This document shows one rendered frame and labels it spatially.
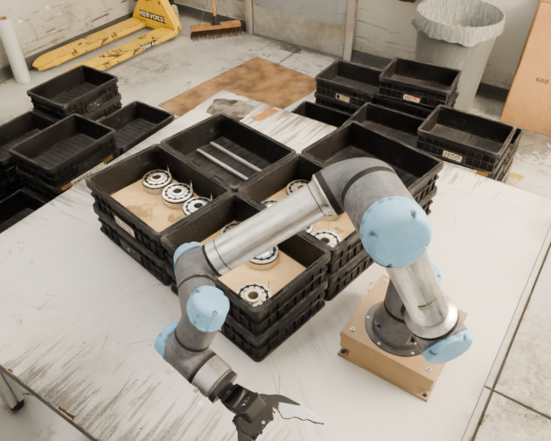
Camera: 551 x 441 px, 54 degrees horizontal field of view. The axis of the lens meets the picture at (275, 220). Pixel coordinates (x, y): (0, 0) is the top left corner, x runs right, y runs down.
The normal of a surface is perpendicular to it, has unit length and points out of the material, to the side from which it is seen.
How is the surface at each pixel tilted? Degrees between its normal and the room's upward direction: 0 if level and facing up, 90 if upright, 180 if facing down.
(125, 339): 0
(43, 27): 90
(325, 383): 0
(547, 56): 78
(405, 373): 90
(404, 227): 84
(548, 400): 0
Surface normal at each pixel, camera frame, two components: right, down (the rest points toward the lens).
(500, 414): 0.00, -0.75
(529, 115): -0.52, 0.30
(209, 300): 0.42, -0.75
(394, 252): 0.19, 0.55
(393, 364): -0.55, 0.55
